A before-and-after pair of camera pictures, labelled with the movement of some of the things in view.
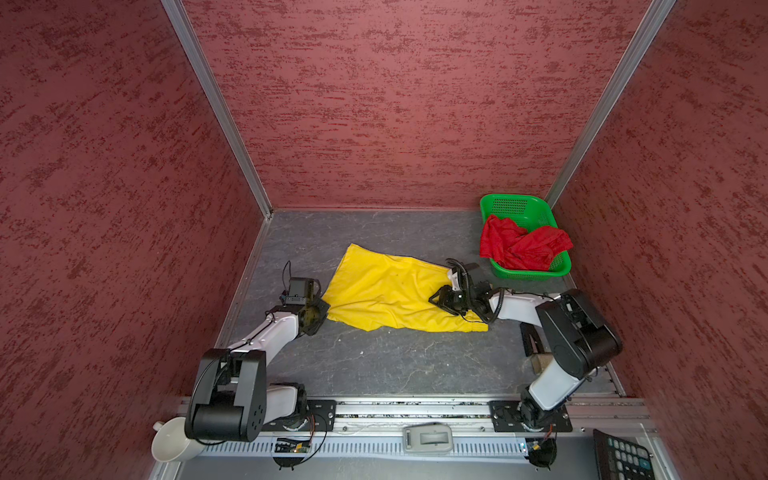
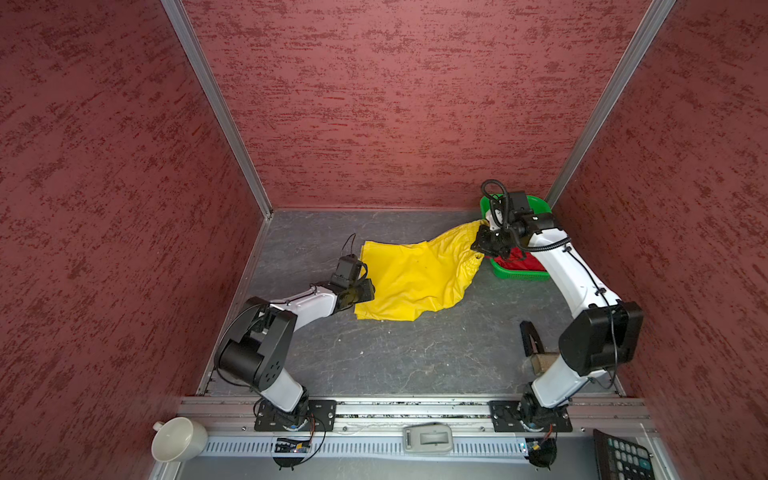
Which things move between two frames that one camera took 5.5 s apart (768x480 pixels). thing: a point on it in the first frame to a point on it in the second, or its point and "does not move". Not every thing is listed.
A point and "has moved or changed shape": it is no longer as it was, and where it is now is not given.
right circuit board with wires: (542, 452) does not move
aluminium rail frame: (595, 418) does not move
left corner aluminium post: (219, 101) does not move
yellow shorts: (374, 290) has moved or changed shape
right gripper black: (445, 300) to (482, 245)
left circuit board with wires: (290, 445) does not move
